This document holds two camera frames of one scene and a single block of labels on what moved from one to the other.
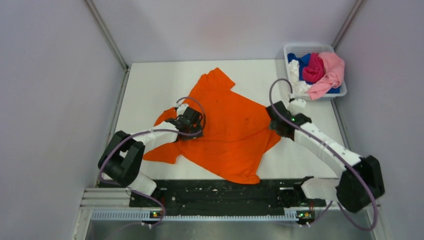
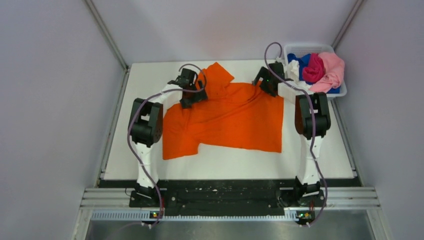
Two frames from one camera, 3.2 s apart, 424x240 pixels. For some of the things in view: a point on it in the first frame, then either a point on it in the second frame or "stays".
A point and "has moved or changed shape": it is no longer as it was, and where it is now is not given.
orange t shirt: x=238 y=133 has moved or changed shape
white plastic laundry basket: x=309 y=49 stays
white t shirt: x=299 y=87 stays
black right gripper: x=272 y=126 -> x=264 y=74
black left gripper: x=197 y=127 -> x=199 y=96
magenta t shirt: x=315 y=70 stays
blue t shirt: x=303 y=61 stays
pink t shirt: x=334 y=68 stays
